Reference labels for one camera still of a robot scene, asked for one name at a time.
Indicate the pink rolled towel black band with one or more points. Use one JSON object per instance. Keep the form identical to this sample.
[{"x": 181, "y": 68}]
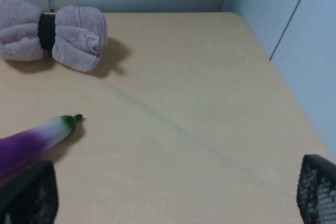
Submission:
[{"x": 74, "y": 36}]

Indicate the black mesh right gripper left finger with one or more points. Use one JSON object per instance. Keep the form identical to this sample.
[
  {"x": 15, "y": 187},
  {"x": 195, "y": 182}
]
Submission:
[{"x": 31, "y": 196}]

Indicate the purple toy eggplant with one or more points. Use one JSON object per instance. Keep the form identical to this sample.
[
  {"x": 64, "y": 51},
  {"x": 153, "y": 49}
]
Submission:
[{"x": 23, "y": 148}]

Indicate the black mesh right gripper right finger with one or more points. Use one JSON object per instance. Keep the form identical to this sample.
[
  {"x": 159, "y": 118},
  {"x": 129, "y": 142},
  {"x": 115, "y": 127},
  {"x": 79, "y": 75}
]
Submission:
[{"x": 316, "y": 190}]

